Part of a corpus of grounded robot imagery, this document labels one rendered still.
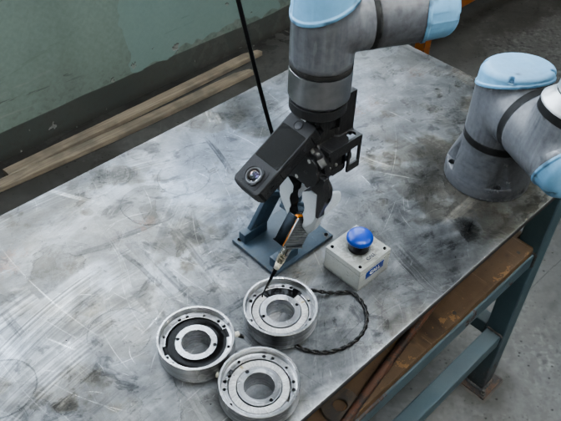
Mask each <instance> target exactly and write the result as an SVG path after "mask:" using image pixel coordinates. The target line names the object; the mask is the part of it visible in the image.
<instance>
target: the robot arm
mask: <svg viewBox="0 0 561 421"><path fill-rule="evenodd" d="M461 11H462V0H291V5H290V8H289V17H290V20H291V25H290V46H289V70H288V89H287V92H288V94H289V103H288V105H289V109H290V111H291V112H290V113H289V114H288V116H287V117H286V118H285V119H284V120H283V121H282V122H281V124H280V125H279V126H278V127H277V128H276V129H275V131H274V132H273V133H272V134H271V135H270V136H269V138H268V139H267V140H266V141H265V142H264V143H263V144H262V146H261V147H260V148H259V149H258V150H257V151H256V152H255V153H254V154H253V155H252V156H251V157H250V158H249V160H248V161H247V162H246V163H245V164H244V165H243V166H242V168H241V169H240V170H239V171H238V172H237V173H236V174H235V182H236V184H237V185H238V186H239V187H240V188H241V189H242V190H243V191H244V192H245V193H247V194H248V195H249V196H250V197H252V198H253V199H254V200H256V201H258V202H260V203H264V202H266V201H267V200H268V199H269V198H270V196H271V195H272V194H273V193H274V192H275V191H276V189H278V190H279V191H280V197H281V200H282V203H283V205H284V207H285V209H286V213H287V214H288V212H289V211H298V206H297V204H298V202H299V198H300V197H301V196H302V200H303V202H304V206H305V209H304V211H303V213H302V215H303V223H302V225H301V226H302V228H303V229H304V230H305V231H306V233H307V234H309V233H311V232H312V231H314V230H315V229H316V228H317V227H318V226H319V225H320V223H321V220H322V218H323V217H324V216H325V215H326V214H327V213H328V212H329V211H330V210H331V209H332V208H334V207H335V206H336V205H337V204H338V202H339V201H340V199H341V192H340V191H339V190H336V191H333V188H332V185H331V182H330V181H329V179H330V178H329V176H331V175H332V176H333V175H335V174H336V173H338V172H340V171H341V170H343V168H345V161H346V173H347V172H348V171H350V170H352V169H354V168H355V167H357V166H358V165H359V159H360V153H361V141H362V133H360V132H358V131H357V130H355V129H354V128H353V123H354V116H355V109H356V97H357V89H356V88H354V87H353V86H351V84H352V77H353V69H354V68H353V65H354V59H355V53H356V52H361V51H367V50H373V49H378V48H388V47H394V46H399V45H405V44H411V43H425V42H426V41H429V40H433V39H437V38H445V37H446V36H448V35H450V34H451V33H452V32H453V31H454V30H455V28H456V27H457V25H458V22H459V18H460V13H461ZM556 74H557V71H556V68H555V67H554V66H553V65H552V64H551V63H550V62H549V61H548V60H546V59H544V58H540V57H538V56H535V55H532V54H528V53H500V54H496V55H493V56H492V57H489V58H487V59H486V60H485V61H484V62H483V63H482V65H481V67H480V69H479V72H478V76H477V77H476V78H475V87H474V90H473V96H472V99H471V103H470V106H469V110H468V113H467V119H466V122H465V125H464V129H463V132H462V133H461V134H460V136H459V137H458V138H457V140H456V141H455V143H454V144H453V146H452V147H451V149H450V150H449V151H448V153H447V157H446V160H445V164H444V173H445V176H446V177H447V180H448V181H449V182H450V184H451V185H452V186H453V187H454V188H456V189H457V190H459V191H460V192H462V193H463V194H464V195H467V196H470V197H472V198H474V199H477V200H483V201H488V202H504V201H510V200H514V199H517V198H518V197H519V196H521V195H523V194H524V193H525V191H526V190H527V188H528V186H529V183H530V181H532V182H533V183H534V184H535V185H537V186H538V187H539V188H540V189H541V190H542V191H543V192H544V193H545V194H547V195H549V196H551V197H553V198H559V199H561V79H560V80H559V82H558V84H553V83H554V82H555V81H556V79H557V77H556ZM348 134H349V135H351V134H354V135H355V136H354V137H352V138H351V139H349V137H348V136H347V135H348ZM356 146H357V152H356V159H355V160H353V161H352V162H350V158H351V149H353V148H354V147H356Z"/></svg>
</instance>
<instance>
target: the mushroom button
mask: <svg viewBox="0 0 561 421"><path fill-rule="evenodd" d="M346 240H347V242H348V243H349V244H350V245H351V246H353V247H355V248H358V249H363V248H367V247H369V246H370V245H371V244H372V242H373V234H372V233H371V231H370V230H368V229H367V228H365V227H362V226H356V227H353V228H351V229H350V230H349V231H348V232H347V234H346Z"/></svg>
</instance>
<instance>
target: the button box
mask: <svg viewBox="0 0 561 421"><path fill-rule="evenodd" d="M347 232H348V231H347ZM347 232H346V233H344V234H343V235H342V236H340V237H338V238H337V239H336V240H334V241H333V242H332V243H331V244H329V245H328V246H326V254H325V261H324V267H325V268H326V269H328V270H329V271H331V272H332V273H333V274H335V275H336V276H338V277H339V278H340V279H342V280H343V281H344V282H345V283H346V284H347V285H349V286H350V287H352V288H353V289H354V290H356V291H357V292H358V291H360V290H361V289H362V288H363V287H364V286H365V285H366V284H368V283H369V282H370V281H372V280H373V279H374V278H375V277H377V276H378V275H379V274H381V273H382V272H383V271H385V270H386V269H387V265H388V261H389V256H390V252H391V248H390V247H388V246H386V245H385V244H383V243H382V242H381V241H379V240H378V239H377V238H375V237H374V236H373V242H372V244H371V245H370V246H369V247H367V248H363V249H358V248H355V247H353V246H351V245H350V244H349V243H348V242H347V240H346V234H347Z"/></svg>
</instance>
